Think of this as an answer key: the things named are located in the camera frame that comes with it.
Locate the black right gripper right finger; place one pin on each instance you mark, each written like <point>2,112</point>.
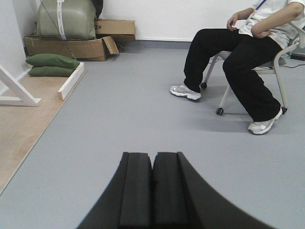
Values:
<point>182,199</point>

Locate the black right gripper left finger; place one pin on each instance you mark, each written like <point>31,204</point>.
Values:
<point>126,203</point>

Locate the plywood floor board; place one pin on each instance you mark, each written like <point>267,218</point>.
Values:
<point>22,126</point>

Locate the open flat cardboard box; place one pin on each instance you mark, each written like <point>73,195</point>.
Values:
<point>91,50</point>

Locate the lower green cushion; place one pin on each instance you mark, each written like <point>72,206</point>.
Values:
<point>50,71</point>

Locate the green cushion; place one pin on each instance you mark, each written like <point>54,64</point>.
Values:
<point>50,71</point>
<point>53,60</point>

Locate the upper green cushion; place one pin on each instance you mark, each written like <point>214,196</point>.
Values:
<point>53,60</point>

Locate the labelled closed cardboard box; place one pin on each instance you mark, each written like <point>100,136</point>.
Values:
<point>119,30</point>

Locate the seated person in white shirt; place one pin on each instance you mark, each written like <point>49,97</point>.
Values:
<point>253,37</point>

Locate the large olive green sack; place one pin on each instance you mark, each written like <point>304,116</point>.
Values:
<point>68,20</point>

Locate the grey wheeled office chair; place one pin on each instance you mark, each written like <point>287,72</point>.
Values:
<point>272,67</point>

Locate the white wooden floor rail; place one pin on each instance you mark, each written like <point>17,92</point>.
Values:
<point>71,82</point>

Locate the white wooden door frame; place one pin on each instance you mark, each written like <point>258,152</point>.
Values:
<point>22,96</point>

